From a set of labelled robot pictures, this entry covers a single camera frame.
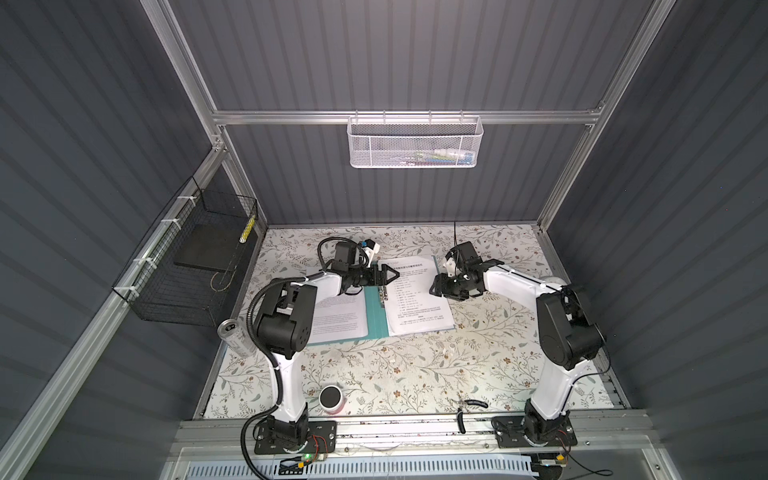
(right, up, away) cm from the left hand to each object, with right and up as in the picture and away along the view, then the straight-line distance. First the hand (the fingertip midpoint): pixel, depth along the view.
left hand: (391, 274), depth 97 cm
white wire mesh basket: (+10, +54, +27) cm, 61 cm away
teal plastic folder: (-4, -15, -3) cm, 16 cm away
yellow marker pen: (-40, +14, -15) cm, 45 cm away
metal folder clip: (-3, -7, +2) cm, 8 cm away
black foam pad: (-46, +9, -22) cm, 52 cm away
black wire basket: (-51, +2, -25) cm, 57 cm away
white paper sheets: (+7, -11, -1) cm, 13 cm away
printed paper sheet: (-15, -13, -2) cm, 20 cm away
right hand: (+16, -6, -2) cm, 17 cm away
